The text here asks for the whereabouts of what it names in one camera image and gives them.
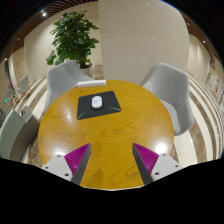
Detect white plant pot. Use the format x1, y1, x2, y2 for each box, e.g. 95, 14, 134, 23
80, 65, 95, 78

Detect white cartoon-print computer mouse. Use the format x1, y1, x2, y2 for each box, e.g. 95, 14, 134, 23
91, 95, 104, 110

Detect large green leafy plant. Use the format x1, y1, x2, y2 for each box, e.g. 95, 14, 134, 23
46, 10, 100, 69

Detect light grey shell chair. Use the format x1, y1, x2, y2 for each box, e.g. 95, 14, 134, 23
139, 62, 195, 137
44, 60, 95, 113

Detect grey-green armchair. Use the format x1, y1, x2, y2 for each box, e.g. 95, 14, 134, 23
0, 105, 41, 163

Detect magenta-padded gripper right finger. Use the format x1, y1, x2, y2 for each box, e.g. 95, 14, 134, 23
131, 142, 184, 186

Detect small white chair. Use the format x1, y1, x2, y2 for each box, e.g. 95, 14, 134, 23
16, 73, 31, 96

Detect white power strip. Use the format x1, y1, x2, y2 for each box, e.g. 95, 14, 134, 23
74, 79, 108, 89

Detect black mouse pad green lines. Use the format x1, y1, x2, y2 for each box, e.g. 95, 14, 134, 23
76, 90, 122, 121

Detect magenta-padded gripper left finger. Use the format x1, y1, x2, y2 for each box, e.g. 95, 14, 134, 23
40, 142, 92, 186

